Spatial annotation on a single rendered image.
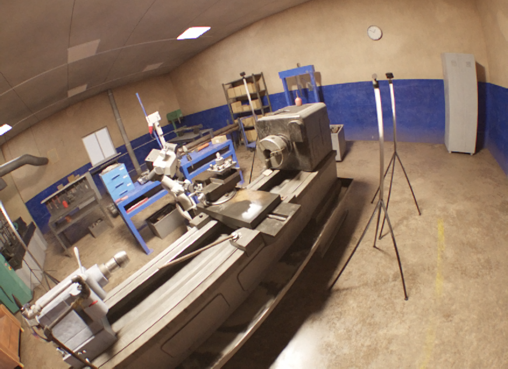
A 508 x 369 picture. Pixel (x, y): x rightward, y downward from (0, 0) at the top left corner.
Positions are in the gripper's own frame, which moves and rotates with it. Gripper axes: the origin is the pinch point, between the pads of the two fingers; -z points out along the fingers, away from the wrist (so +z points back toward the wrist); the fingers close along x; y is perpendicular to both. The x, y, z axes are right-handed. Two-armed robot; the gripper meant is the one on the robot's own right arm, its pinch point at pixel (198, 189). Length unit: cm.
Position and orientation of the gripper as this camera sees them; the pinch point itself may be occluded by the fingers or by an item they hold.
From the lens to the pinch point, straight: 185.4
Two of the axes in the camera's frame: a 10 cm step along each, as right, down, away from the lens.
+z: -7.5, -0.9, 6.6
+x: 0.8, 9.7, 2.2
